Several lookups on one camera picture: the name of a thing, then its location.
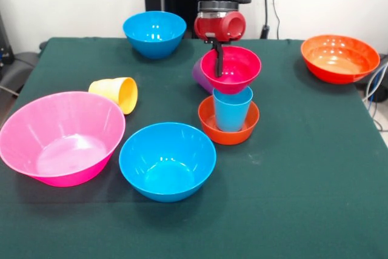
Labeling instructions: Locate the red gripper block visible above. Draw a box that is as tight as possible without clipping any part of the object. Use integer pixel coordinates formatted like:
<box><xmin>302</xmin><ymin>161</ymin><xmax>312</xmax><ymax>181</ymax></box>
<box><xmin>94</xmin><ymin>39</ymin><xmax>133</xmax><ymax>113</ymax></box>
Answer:
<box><xmin>193</xmin><ymin>11</ymin><xmax>247</xmax><ymax>78</ymax></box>

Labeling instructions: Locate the small magenta plastic bowl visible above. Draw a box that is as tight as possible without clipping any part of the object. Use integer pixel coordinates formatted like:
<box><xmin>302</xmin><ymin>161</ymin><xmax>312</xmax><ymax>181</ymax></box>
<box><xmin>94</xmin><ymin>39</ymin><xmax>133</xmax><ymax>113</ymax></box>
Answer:
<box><xmin>200</xmin><ymin>45</ymin><xmax>262</xmax><ymax>96</ymax></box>

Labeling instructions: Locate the purple ribbed plastic cup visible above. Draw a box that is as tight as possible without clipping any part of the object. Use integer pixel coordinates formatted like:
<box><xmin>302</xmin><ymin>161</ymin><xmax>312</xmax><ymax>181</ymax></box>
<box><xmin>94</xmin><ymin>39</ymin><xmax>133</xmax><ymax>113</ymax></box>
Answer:
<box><xmin>191</xmin><ymin>56</ymin><xmax>215</xmax><ymax>95</ymax></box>

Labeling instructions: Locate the blue plastic cup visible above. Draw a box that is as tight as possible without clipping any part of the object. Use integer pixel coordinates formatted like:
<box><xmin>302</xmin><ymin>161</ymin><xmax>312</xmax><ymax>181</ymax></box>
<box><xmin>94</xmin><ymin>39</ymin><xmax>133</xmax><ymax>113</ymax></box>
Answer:
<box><xmin>212</xmin><ymin>86</ymin><xmax>254</xmax><ymax>133</ymax></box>

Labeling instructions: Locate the blue plastic bowl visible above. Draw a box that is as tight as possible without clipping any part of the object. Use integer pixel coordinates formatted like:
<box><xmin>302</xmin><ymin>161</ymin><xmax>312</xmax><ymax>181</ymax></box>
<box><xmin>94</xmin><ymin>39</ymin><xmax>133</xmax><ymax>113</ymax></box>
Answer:
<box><xmin>118</xmin><ymin>122</ymin><xmax>217</xmax><ymax>203</ymax></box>
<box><xmin>122</xmin><ymin>10</ymin><xmax>187</xmax><ymax>59</ymax></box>

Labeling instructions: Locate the small red-orange plastic bowl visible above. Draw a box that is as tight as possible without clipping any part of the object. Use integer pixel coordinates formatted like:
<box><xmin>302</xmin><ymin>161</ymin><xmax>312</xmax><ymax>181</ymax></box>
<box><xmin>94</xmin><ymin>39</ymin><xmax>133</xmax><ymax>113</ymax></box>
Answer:
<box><xmin>198</xmin><ymin>95</ymin><xmax>261</xmax><ymax>146</ymax></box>

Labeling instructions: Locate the large orange plastic bowl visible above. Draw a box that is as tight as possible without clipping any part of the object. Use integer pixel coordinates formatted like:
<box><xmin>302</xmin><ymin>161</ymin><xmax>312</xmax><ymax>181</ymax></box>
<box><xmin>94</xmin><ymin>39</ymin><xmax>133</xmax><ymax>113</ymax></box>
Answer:
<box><xmin>300</xmin><ymin>34</ymin><xmax>381</xmax><ymax>85</ymax></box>

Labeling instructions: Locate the yellow plastic cup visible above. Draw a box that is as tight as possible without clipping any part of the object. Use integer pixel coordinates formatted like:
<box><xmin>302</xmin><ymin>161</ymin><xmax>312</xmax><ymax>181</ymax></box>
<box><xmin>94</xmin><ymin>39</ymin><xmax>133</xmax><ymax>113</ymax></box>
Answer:
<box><xmin>88</xmin><ymin>76</ymin><xmax>139</xmax><ymax>115</ymax></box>

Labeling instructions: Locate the dark green tablecloth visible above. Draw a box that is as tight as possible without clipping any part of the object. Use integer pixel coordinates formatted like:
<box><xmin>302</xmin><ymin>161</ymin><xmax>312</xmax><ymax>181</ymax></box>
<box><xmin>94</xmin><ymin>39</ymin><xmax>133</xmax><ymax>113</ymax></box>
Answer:
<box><xmin>0</xmin><ymin>36</ymin><xmax>388</xmax><ymax>259</ymax></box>

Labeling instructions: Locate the large pink plastic bowl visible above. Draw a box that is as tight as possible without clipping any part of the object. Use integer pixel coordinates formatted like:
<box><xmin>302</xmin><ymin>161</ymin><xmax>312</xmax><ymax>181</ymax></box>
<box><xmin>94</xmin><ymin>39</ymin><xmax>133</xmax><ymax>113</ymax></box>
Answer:
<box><xmin>0</xmin><ymin>90</ymin><xmax>127</xmax><ymax>187</ymax></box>

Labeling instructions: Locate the black hanging cable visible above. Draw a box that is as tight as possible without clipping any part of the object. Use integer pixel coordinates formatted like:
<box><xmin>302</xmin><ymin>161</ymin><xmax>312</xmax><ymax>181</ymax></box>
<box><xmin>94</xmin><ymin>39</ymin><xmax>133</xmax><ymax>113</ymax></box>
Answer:
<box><xmin>259</xmin><ymin>0</ymin><xmax>289</xmax><ymax>40</ymax></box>

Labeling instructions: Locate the tangle of floor cables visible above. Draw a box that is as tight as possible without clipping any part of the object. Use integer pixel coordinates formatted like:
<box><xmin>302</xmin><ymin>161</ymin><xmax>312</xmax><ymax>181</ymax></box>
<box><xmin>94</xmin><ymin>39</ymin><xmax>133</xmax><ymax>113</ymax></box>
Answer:
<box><xmin>362</xmin><ymin>61</ymin><xmax>388</xmax><ymax>134</ymax></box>

